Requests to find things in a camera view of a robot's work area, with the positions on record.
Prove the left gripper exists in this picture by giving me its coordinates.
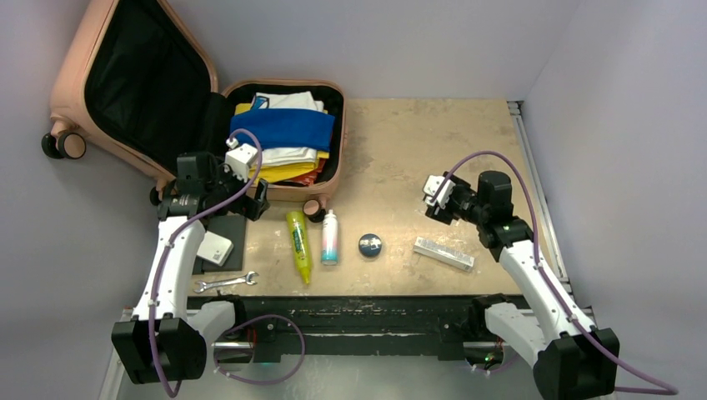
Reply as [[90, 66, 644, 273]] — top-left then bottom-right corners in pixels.
[[205, 157, 268, 220]]

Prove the yellow cloth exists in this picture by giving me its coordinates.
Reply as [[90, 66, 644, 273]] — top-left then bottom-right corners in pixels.
[[234, 102, 331, 183]]

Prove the silver toothpaste box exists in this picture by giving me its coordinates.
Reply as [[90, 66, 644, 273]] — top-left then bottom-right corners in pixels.
[[413, 237, 474, 273]]

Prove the red white patterned cloth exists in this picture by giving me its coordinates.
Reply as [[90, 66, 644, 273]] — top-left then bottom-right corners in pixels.
[[281, 159, 327, 187]]

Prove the white teal spray bottle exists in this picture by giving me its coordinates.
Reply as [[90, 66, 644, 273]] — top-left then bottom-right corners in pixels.
[[321, 209, 338, 266]]

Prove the dark round tin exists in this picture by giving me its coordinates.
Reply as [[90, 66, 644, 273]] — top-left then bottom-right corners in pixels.
[[358, 233, 383, 258]]

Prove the blue cloth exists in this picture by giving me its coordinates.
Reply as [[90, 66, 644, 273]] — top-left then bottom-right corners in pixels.
[[230, 108, 335, 152]]

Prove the white shirt blue print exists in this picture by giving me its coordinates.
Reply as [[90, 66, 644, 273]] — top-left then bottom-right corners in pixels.
[[250, 91, 325, 167]]

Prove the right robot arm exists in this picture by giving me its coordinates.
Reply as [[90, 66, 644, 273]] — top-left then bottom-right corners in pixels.
[[423, 171, 619, 399]]

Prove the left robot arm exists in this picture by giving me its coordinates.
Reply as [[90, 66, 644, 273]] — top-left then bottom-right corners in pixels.
[[111, 145, 268, 386]]

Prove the black flat notebook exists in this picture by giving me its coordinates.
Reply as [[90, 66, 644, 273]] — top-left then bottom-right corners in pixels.
[[193, 215, 246, 275]]

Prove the yellow green tube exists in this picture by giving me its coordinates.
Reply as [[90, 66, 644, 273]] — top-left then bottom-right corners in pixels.
[[286, 211, 312, 286]]

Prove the white square device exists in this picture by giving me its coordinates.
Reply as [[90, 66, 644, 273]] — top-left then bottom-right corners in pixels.
[[197, 231, 233, 267]]

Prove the silver wrench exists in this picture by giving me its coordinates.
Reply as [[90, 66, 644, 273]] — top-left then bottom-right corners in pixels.
[[193, 271, 259, 293]]

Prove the pink open suitcase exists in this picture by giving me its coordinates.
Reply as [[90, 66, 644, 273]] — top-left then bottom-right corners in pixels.
[[41, 1, 347, 202]]

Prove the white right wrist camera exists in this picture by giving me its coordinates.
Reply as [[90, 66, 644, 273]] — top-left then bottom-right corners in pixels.
[[423, 175, 455, 209]]

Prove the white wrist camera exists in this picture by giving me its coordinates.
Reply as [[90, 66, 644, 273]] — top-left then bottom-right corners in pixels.
[[423, 175, 455, 209], [224, 138, 259, 182]]

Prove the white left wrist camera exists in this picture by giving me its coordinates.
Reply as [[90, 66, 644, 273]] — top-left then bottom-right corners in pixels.
[[224, 138, 259, 182]]

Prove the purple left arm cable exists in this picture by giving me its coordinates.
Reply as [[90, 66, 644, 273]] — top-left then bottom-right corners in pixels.
[[148, 128, 307, 398]]

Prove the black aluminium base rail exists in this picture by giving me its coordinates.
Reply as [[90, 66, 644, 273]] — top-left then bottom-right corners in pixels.
[[113, 295, 603, 366]]

